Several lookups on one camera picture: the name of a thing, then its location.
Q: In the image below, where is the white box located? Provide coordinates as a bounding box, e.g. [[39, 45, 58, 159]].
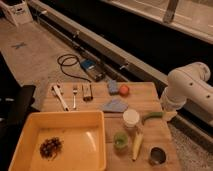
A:
[[0, 0, 33, 27]]

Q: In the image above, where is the dark grape bunch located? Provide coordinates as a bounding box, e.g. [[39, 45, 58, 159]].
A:
[[39, 137, 62, 159]]

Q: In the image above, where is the blue folded cloth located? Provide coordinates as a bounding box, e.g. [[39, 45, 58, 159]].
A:
[[100, 99, 128, 113]]

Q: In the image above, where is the white plastic cup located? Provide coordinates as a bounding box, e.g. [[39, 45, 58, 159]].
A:
[[123, 109, 140, 128]]

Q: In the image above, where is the black cable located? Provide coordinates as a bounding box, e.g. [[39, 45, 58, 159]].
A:
[[56, 53, 92, 83]]

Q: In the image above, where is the black chair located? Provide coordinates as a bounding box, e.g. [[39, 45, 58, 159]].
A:
[[0, 52, 36, 171]]

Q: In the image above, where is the green plastic cup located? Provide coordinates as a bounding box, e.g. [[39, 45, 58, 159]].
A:
[[113, 132, 128, 151]]

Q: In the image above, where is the green vegetable toy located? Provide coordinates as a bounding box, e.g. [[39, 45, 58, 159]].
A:
[[141, 112, 164, 125]]

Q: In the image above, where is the blue and black device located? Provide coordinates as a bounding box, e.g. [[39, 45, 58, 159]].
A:
[[80, 59, 105, 82]]

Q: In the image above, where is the yellow plastic tray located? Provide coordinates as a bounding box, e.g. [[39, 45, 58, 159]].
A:
[[8, 111, 106, 171]]

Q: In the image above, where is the yellow corn cob toy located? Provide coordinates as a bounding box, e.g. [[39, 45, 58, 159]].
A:
[[132, 133, 143, 161]]

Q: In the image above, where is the orange round fruit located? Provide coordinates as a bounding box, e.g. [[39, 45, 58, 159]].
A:
[[119, 85, 129, 96]]

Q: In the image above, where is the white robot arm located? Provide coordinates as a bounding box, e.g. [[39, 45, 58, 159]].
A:
[[160, 62, 213, 115]]

